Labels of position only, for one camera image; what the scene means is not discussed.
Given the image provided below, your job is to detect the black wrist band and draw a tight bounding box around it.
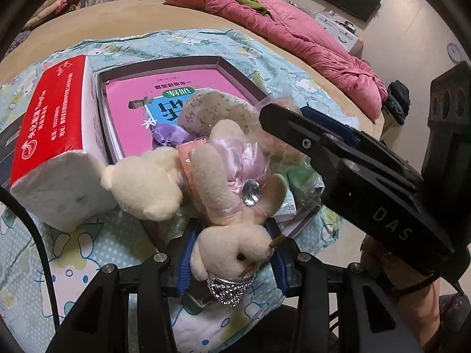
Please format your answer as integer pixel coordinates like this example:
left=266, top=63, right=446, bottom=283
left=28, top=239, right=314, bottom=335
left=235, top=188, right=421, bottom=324
left=395, top=274, right=437, bottom=298

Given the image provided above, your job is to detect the cream plush bear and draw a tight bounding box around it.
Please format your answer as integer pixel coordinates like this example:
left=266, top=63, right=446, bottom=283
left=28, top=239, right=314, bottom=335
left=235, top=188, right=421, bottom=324
left=101, top=119, right=289, bottom=307

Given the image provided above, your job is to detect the person's right forearm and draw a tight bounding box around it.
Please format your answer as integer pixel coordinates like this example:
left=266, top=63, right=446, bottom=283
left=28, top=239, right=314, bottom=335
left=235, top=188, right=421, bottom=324
left=383, top=276, right=442, bottom=353

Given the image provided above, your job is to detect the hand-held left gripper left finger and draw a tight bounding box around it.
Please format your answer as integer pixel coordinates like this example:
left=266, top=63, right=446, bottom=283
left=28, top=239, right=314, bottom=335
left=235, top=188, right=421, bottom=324
left=46, top=228, right=195, bottom=353

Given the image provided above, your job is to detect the black bag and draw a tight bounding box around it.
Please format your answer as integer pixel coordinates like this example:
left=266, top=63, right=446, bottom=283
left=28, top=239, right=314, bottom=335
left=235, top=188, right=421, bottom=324
left=383, top=80, right=411, bottom=126

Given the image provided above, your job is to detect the beige round bed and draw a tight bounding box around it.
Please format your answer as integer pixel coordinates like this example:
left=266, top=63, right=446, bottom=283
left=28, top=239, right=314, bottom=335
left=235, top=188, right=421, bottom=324
left=0, top=0, right=387, bottom=144

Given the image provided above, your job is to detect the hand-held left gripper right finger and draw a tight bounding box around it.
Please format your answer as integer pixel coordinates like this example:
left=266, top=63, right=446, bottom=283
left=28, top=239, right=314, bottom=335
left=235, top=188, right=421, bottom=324
left=265, top=219, right=424, bottom=353

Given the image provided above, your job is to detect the white floral cloth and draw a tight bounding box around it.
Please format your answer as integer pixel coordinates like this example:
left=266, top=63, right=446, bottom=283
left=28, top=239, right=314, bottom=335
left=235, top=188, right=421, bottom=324
left=182, top=87, right=260, bottom=144

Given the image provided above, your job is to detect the red tissue pack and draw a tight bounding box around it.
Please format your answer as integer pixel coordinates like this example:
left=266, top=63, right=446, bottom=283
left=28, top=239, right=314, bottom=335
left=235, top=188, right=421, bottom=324
left=9, top=54, right=118, bottom=232

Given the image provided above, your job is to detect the pile of folded clothes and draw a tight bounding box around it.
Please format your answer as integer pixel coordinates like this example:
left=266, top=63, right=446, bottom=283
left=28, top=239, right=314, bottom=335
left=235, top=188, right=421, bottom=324
left=22, top=0, right=87, bottom=30

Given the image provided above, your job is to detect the person's right hand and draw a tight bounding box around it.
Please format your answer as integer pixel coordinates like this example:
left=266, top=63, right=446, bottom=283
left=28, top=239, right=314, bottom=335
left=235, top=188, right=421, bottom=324
left=359, top=233, right=431, bottom=292

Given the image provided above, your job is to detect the green tissue packet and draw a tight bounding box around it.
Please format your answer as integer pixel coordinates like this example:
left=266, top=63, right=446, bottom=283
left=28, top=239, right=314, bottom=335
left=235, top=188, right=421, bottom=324
left=274, top=162, right=326, bottom=225

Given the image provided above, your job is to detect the white drawer cabinet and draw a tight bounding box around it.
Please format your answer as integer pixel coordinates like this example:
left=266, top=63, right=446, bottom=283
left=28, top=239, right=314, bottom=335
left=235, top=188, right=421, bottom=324
left=314, top=11, right=365, bottom=54

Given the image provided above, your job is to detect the black cable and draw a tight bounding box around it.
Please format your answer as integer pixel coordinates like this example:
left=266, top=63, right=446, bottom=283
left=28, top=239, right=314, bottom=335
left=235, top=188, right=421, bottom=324
left=0, top=186, right=61, bottom=333

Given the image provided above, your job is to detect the light blue cartoon printed blanket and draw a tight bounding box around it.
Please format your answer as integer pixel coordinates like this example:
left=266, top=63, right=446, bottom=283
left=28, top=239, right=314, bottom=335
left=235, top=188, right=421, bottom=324
left=0, top=27, right=369, bottom=353

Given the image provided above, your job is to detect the pink quilt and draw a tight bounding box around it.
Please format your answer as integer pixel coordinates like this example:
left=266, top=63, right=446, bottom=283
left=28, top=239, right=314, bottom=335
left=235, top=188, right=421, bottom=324
left=165, top=0, right=389, bottom=120

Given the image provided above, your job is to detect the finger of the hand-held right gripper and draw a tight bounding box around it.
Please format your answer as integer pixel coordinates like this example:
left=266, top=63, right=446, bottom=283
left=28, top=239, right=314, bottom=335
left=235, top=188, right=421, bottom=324
left=300, top=106, right=420, bottom=192
left=258, top=102, right=369, bottom=178

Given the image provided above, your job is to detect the dark blue box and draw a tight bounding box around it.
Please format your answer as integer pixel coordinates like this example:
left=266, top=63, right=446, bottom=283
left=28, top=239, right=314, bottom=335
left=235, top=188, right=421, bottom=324
left=0, top=123, right=24, bottom=188

